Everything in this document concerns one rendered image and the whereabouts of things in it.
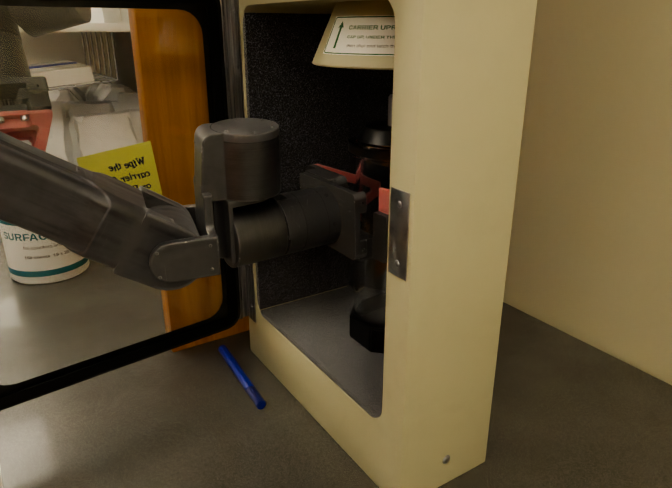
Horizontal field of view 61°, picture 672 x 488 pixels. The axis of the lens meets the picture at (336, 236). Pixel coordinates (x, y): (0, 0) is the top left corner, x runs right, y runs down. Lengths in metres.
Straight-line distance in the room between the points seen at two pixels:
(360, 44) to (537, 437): 0.44
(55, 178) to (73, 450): 0.32
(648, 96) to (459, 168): 0.40
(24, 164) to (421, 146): 0.28
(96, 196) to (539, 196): 0.64
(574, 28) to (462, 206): 0.45
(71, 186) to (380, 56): 0.26
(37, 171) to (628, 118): 0.66
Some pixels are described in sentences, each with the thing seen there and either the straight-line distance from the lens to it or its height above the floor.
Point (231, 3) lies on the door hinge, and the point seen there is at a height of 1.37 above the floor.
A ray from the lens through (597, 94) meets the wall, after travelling 0.83.
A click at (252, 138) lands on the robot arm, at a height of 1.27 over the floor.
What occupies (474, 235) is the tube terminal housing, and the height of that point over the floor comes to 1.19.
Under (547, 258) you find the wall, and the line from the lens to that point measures 0.91.
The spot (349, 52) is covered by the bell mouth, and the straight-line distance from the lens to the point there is 0.50.
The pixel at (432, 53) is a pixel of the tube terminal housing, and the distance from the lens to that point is 0.41.
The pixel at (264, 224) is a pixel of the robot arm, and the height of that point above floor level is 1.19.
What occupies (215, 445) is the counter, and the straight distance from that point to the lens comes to 0.64.
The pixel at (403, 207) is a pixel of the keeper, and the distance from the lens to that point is 0.42.
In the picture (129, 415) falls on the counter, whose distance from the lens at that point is 0.71.
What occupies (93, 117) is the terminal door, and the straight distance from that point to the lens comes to 0.61.
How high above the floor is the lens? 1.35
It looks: 20 degrees down
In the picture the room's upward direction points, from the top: straight up
